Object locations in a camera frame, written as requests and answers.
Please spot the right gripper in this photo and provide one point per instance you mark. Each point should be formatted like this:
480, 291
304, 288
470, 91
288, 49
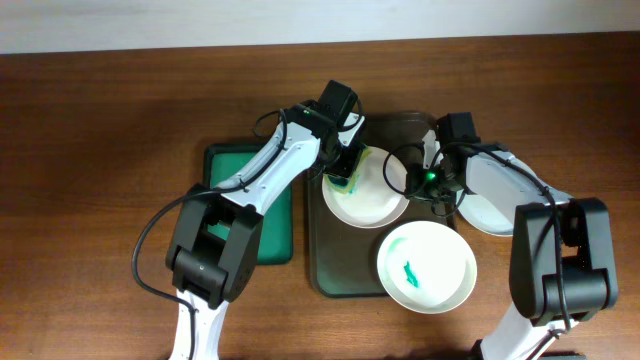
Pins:
416, 174

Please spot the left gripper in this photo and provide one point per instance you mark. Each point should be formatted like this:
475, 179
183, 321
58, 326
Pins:
348, 168

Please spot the grey plate with green stain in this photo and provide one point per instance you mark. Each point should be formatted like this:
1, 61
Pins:
485, 215

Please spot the pink-white plate with stain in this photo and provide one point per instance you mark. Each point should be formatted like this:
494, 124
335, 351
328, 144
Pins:
367, 201

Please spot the green yellow sponge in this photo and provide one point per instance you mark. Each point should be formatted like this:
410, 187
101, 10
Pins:
341, 174

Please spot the white plate with green stain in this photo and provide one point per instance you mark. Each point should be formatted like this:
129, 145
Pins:
426, 267

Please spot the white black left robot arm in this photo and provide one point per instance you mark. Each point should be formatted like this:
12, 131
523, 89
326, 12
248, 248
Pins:
215, 244

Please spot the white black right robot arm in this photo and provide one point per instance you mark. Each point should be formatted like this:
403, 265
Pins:
562, 264

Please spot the large brown tray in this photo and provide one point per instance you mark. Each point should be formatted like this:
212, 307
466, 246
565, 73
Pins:
343, 257

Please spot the small green tray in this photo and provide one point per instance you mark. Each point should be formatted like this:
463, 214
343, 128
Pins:
276, 242

